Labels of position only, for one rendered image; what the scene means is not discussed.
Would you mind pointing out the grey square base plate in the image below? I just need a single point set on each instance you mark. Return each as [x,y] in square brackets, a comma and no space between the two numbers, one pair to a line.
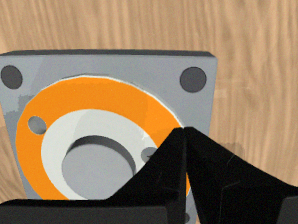
[96,166]

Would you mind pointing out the orange round plate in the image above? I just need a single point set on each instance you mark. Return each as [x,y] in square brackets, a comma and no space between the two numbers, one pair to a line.
[89,104]

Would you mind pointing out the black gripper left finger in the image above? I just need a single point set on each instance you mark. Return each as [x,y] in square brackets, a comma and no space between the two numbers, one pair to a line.
[155,195]

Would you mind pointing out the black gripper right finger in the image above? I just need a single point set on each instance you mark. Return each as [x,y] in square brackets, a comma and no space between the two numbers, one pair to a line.
[227,190]

